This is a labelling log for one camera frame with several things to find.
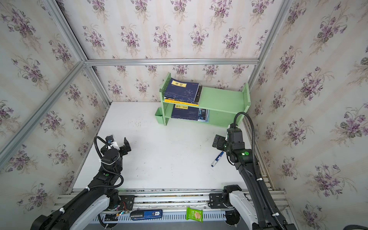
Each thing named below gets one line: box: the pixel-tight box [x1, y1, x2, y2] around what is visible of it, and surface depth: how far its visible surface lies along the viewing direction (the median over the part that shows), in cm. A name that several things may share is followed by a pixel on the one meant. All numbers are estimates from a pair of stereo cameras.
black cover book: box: [164, 83, 203, 104], surface depth 84 cm
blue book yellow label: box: [195, 84, 203, 103], surface depth 85 cm
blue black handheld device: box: [129, 209, 163, 221], surface depth 69 cm
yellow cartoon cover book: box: [164, 99, 199, 107], surface depth 84 cm
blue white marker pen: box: [210, 151, 225, 168], surface depth 90 cm
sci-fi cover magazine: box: [197, 108, 210, 123], surface depth 97 cm
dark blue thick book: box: [171, 103, 199, 121], surface depth 98 cm
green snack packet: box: [185, 207, 204, 223], surface depth 71 cm
